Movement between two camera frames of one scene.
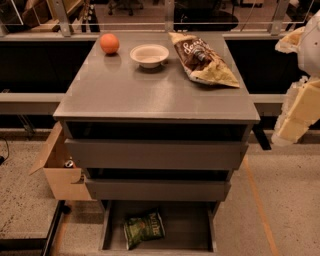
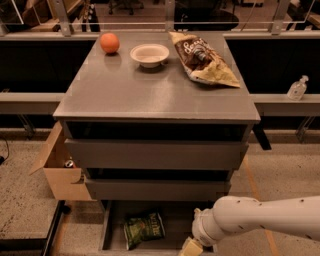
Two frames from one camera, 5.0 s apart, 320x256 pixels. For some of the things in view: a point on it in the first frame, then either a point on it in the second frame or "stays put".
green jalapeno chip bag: [146, 227] stays put
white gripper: [310, 50] → [199, 229]
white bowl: [149, 55] stays put
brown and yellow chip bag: [201, 62] stays put
